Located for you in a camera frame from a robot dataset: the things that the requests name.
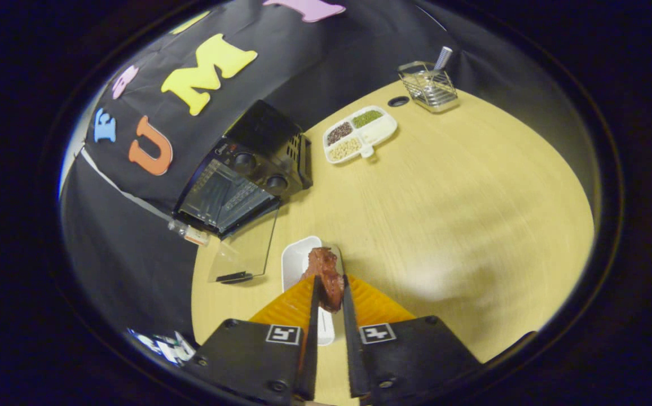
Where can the white rectangular dish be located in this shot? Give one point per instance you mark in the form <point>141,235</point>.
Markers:
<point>295,262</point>

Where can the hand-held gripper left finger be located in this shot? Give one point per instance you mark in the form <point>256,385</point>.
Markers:
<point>310,361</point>

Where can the red meat steak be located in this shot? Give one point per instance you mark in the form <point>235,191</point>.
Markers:
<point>326,276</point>

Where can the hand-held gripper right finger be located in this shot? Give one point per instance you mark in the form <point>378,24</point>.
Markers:
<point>353,361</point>

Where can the black toaster oven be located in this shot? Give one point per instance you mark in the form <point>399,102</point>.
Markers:
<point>258,169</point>

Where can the clear bottle with orange label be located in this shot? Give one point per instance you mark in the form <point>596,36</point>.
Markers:
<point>190,233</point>

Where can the white divided tray with grains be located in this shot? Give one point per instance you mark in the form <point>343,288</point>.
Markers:
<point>379,132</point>

